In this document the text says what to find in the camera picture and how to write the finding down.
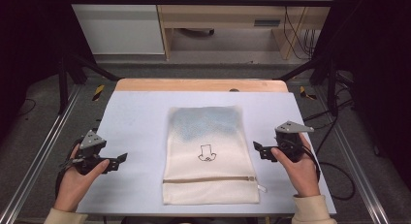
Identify right hand-held gripper black cable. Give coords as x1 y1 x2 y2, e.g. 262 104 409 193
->
290 142 322 183

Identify person's right hand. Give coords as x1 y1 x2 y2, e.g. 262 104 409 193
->
269 132 322 199

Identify white cabinet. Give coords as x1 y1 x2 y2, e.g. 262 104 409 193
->
65 0 166 56

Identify hand-held gripper black cable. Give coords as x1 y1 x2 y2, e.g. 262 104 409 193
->
290 142 322 183
53 137 85 200

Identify wooden table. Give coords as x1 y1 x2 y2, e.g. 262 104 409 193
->
114 78 289 93

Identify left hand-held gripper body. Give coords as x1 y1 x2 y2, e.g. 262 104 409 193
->
75 129 109 176

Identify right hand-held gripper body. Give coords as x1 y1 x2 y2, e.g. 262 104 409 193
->
273 120 315 164

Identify grey label plate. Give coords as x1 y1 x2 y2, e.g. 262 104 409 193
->
253 19 282 28

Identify black metal stand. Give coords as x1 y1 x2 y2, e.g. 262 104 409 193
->
274 53 341 117
57 51 121 115

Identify person's left hand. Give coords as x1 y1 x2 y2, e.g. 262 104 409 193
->
52 144 111 213

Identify black curtain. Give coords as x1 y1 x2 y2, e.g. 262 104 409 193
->
310 0 411 181
0 0 96 149

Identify black hanging cables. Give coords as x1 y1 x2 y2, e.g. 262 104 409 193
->
282 0 317 61

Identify light wooden desk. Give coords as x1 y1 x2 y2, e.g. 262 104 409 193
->
154 0 337 61

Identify thin black floor cable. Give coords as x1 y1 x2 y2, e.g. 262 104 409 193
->
18 97 37 117

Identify aluminium rail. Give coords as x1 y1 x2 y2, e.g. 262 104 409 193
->
0 83 83 224
313 86 392 224

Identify left hand-held gripper black cable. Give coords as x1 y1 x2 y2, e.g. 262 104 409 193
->
53 137 85 200

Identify yellow black tape strip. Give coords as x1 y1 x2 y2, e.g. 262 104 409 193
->
91 83 107 103
299 85 319 102

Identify pale blue table mat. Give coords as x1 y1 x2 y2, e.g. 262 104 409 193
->
77 90 337 217

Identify black horizontal frame bar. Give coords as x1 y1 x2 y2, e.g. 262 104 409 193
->
62 0 335 8

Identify cream mesh laundry bag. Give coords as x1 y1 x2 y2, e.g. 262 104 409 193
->
161 105 269 206

